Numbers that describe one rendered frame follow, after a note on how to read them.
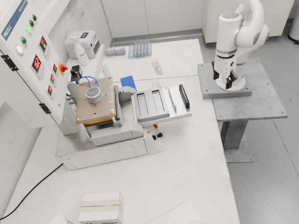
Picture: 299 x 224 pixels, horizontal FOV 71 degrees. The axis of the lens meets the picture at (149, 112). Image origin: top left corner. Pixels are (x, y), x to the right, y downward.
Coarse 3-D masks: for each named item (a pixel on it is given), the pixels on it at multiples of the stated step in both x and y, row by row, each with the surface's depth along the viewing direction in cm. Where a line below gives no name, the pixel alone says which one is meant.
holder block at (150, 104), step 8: (160, 88) 118; (136, 96) 116; (144, 96) 117; (152, 96) 114; (160, 96) 116; (136, 104) 112; (144, 104) 113; (152, 104) 111; (160, 104) 112; (136, 112) 108; (144, 112) 110; (152, 112) 107; (160, 112) 106; (168, 112) 106; (144, 120) 107
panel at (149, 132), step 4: (144, 128) 111; (148, 128) 116; (152, 128) 121; (156, 128) 126; (144, 132) 108; (148, 132) 111; (152, 132) 118; (156, 132) 123; (148, 136) 110; (152, 136) 115; (156, 136) 120; (152, 140) 112; (156, 140) 117; (160, 140) 123; (160, 144) 120
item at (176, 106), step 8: (168, 88) 116; (176, 88) 119; (168, 96) 116; (176, 96) 115; (168, 104) 112; (176, 104) 112; (184, 104) 111; (176, 112) 108; (184, 112) 107; (136, 120) 108; (152, 120) 107; (160, 120) 107; (168, 120) 108
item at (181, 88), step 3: (180, 84) 115; (180, 87) 114; (180, 90) 114; (183, 90) 112; (183, 93) 111; (183, 96) 110; (186, 96) 109; (186, 99) 108; (186, 102) 106; (189, 102) 106; (186, 105) 107; (189, 105) 107
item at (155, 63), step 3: (153, 60) 173; (156, 60) 172; (153, 63) 170; (156, 63) 170; (156, 66) 167; (159, 66) 167; (156, 69) 165; (159, 69) 164; (156, 72) 162; (159, 72) 162
